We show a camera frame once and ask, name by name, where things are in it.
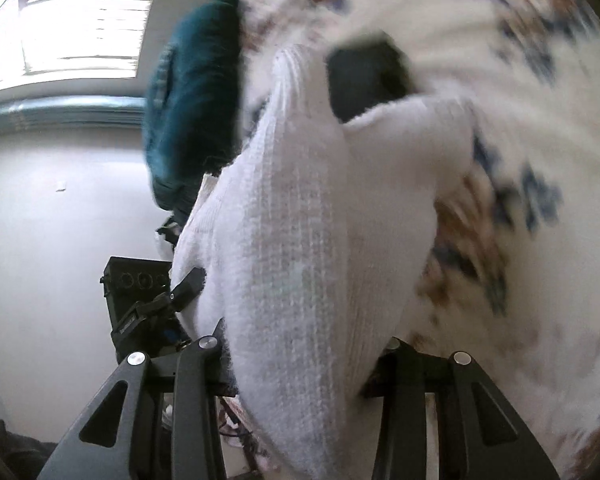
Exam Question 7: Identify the barred window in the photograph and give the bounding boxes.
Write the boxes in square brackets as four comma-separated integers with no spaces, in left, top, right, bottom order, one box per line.
[0,0,161,93]

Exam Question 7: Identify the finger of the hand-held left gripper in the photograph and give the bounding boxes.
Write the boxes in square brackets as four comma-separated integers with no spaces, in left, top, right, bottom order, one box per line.
[167,266,207,313]

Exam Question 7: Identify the teal quilted comforter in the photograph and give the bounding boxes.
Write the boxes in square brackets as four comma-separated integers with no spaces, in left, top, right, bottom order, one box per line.
[141,0,246,226]

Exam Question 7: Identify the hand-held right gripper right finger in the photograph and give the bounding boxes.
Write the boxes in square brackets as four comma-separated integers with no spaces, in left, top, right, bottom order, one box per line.
[372,337,561,480]

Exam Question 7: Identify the floral bedsheet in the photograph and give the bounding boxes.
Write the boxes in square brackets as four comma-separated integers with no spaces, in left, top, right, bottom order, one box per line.
[237,0,600,480]

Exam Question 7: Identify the white knit sweater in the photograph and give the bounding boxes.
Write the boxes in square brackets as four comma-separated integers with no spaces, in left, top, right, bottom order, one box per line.
[170,45,481,480]

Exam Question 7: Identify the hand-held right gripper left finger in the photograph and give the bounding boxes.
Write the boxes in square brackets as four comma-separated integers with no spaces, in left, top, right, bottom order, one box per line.
[37,335,226,480]

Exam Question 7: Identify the black folded garment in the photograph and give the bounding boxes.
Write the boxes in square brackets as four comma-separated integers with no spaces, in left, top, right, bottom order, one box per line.
[326,32,418,123]

